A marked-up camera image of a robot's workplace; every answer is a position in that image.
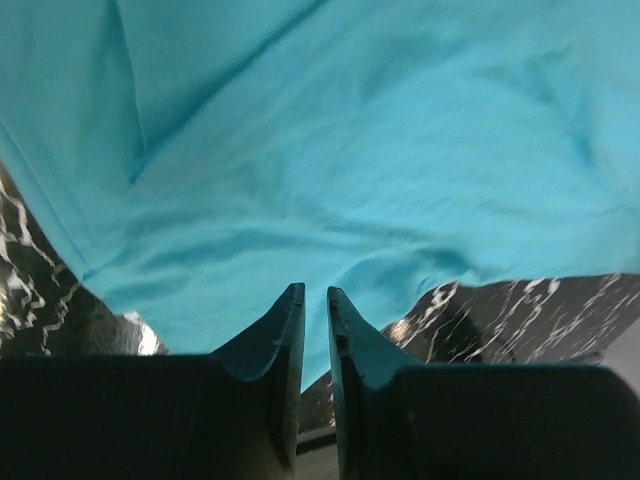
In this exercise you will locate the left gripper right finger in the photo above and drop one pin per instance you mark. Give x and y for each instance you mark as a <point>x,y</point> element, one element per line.
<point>372,420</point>

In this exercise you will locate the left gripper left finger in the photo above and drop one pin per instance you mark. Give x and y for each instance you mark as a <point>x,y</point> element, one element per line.
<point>257,393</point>

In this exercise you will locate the cyan t shirt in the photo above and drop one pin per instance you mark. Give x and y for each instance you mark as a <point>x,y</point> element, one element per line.
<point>190,159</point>

